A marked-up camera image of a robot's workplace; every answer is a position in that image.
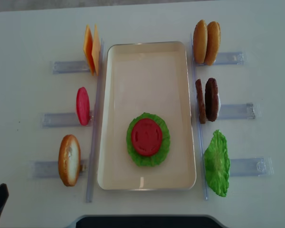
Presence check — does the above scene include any brown meat patty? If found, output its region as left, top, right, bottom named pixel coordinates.
left=205, top=78, right=219, bottom=122
left=195, top=79, right=207, bottom=124

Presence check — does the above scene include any red tomato slice on tray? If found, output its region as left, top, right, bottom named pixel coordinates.
left=131, top=118, right=162, bottom=156

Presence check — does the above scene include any green lettuce leaf on tray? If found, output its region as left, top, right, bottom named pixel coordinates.
left=126, top=113, right=171, bottom=167

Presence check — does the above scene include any upright red tomato slice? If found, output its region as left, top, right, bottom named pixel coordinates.
left=76, top=87, right=90, bottom=126

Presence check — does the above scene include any right orange cheese slice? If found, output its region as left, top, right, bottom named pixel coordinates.
left=91, top=24, right=101, bottom=76

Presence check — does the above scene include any orange cheese slice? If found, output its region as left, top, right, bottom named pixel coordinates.
left=83, top=25, right=95, bottom=75
left=91, top=24, right=101, bottom=76

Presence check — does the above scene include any upright sliced bread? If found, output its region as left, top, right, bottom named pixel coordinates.
left=58, top=134, right=81, bottom=187

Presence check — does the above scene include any upright green lettuce leaf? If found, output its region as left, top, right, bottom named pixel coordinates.
left=204, top=130, right=230, bottom=197

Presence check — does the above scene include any left orange cheese slice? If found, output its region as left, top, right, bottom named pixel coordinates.
left=83, top=25, right=95, bottom=75

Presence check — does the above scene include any cream rectangular tray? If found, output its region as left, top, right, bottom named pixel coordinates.
left=97, top=41, right=196, bottom=190

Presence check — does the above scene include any clear long left rail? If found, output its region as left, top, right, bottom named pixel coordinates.
left=85, top=39, right=105, bottom=203

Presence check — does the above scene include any clear long rail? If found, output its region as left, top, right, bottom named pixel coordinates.
left=190, top=33, right=209, bottom=201
left=85, top=39, right=105, bottom=203

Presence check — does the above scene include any clear tomato holder rail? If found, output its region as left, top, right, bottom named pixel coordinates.
left=41, top=113, right=82, bottom=128

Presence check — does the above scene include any clear patty holder rail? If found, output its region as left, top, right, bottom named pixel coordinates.
left=217, top=103, right=261, bottom=120

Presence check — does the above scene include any clear cheese holder rail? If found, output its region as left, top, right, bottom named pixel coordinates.
left=52, top=60, right=90, bottom=74

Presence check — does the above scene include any clear bun holder rail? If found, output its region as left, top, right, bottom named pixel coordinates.
left=195, top=51, right=247, bottom=67

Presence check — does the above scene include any clear long right rail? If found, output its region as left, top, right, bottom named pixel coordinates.
left=190, top=33, right=209, bottom=201

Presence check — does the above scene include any clear bread holder rail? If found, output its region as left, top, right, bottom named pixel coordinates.
left=30, top=159, right=88, bottom=179

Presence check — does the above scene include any clear lettuce holder rail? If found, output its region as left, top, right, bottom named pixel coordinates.
left=230, top=157, right=274, bottom=177

